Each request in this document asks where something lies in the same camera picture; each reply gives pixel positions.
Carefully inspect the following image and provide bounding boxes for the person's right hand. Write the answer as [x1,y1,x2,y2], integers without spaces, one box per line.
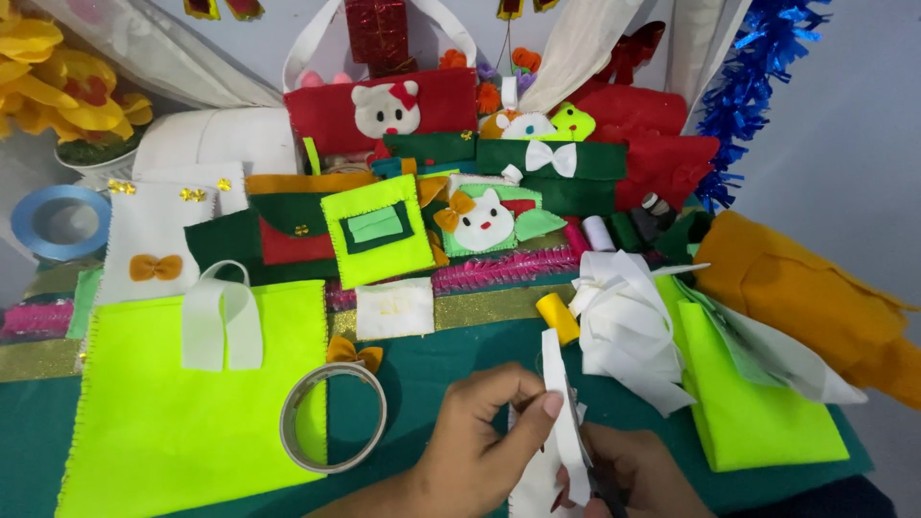
[553,421,715,518]

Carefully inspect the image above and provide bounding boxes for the person's left hand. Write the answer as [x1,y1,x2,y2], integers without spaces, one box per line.
[404,363,567,518]

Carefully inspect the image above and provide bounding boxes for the black handled scissors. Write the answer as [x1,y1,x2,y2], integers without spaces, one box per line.
[563,377,628,518]

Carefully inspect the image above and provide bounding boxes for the white felt cutout piece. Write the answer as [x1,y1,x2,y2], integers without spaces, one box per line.
[507,327,592,518]

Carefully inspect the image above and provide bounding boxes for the heap of white felt scraps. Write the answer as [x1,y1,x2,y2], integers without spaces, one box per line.
[568,250,711,418]

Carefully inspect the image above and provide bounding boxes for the yellow thread spool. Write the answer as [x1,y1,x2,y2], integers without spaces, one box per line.
[535,293,581,347]

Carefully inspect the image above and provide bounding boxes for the teal green felt cloth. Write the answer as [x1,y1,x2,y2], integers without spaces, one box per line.
[0,317,876,518]

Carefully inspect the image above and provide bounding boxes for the folded neon green felt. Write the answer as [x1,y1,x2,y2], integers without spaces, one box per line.
[653,275,851,473]

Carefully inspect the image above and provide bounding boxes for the clear tape roll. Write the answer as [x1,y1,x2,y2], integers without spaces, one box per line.
[279,362,388,474]

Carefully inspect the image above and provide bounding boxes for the pink tinsel strip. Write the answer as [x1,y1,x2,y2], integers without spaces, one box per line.
[324,247,666,312]
[0,298,77,341]

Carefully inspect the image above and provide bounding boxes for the small white felt square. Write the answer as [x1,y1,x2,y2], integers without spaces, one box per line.
[354,277,436,341]

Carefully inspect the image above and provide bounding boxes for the white and pale green sheets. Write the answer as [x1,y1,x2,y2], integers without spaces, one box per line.
[673,277,869,406]

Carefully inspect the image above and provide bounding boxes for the pink thread spool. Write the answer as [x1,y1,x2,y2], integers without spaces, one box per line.
[563,219,591,258]

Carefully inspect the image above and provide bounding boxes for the small orange felt bow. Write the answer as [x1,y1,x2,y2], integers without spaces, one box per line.
[326,336,384,375]

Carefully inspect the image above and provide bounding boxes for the white thread spool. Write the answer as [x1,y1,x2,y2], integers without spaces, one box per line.
[581,215,617,253]

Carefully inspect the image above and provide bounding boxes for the green thread spool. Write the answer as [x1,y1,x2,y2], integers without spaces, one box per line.
[608,212,642,253]

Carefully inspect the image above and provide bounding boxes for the light green cat face pouch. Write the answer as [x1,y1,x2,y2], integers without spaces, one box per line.
[434,183,568,259]

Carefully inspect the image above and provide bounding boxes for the dark grey thread spool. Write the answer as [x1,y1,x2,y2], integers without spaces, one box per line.
[632,192,679,244]

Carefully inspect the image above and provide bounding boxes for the neon green felt pouch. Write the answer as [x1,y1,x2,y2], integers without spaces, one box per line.
[321,175,436,290]

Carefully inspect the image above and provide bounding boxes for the green pouch with white bow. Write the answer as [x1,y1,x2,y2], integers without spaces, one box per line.
[475,139,630,218]

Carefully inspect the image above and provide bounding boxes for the mustard orange felt roll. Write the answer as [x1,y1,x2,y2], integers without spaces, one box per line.
[692,210,921,412]

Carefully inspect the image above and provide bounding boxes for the red felt fabric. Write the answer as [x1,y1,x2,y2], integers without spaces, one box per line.
[567,81,721,214]

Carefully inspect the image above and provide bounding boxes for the orange white green felt doll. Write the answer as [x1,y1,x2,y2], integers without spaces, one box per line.
[478,101,597,143]

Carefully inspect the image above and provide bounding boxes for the dark green pouch gold studs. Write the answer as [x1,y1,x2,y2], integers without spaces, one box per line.
[381,131,478,166]

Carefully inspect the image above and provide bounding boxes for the large neon green felt bag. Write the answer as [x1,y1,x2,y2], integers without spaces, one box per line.
[56,260,329,518]

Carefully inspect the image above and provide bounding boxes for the red green orange felt pouch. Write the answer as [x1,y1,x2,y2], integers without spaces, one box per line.
[245,173,377,266]

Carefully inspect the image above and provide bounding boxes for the orange and purple felt flowers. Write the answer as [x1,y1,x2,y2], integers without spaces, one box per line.
[438,47,543,116]

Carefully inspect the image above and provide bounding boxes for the dark green felt sheet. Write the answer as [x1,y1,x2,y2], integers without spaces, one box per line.
[183,209,339,287]

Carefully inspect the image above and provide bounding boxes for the blue tinsel garland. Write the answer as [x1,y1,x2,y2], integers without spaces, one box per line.
[694,0,833,214]

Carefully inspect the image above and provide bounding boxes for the cream hanging fabric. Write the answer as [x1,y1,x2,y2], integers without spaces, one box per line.
[664,0,754,110]
[518,0,646,114]

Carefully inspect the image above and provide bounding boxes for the red satin bow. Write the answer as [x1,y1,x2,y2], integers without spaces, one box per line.
[594,21,667,85]

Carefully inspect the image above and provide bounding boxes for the red bag with cat face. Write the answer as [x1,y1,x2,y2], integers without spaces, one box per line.
[283,0,480,156]

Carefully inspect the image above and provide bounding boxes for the pink plush toy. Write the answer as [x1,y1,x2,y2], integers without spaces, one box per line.
[298,69,355,89]

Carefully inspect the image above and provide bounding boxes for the red gold hanging ornament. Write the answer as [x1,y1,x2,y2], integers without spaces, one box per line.
[183,0,266,22]
[496,0,561,22]

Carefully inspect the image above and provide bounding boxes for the red glitter gift box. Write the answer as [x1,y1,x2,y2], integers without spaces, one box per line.
[344,0,420,79]

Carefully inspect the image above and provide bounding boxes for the white pouch with orange bow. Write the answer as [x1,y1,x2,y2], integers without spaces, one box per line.
[94,180,218,306]

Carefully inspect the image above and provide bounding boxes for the white felt roll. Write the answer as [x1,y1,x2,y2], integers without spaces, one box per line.
[132,106,301,217]

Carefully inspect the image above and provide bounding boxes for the pale green felt strip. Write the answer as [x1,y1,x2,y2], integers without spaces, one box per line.
[65,267,104,341]

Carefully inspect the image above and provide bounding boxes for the white flower pot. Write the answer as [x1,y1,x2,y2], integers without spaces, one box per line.
[54,140,142,182]

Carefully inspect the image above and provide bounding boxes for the white sheer curtain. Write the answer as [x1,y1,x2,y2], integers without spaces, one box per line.
[32,0,283,110]

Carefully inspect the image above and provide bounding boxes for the blue ribbon roll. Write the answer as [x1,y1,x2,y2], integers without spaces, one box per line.
[11,185,113,262]

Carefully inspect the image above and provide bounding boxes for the yellow artificial flowers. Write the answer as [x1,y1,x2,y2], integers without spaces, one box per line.
[0,13,154,145]

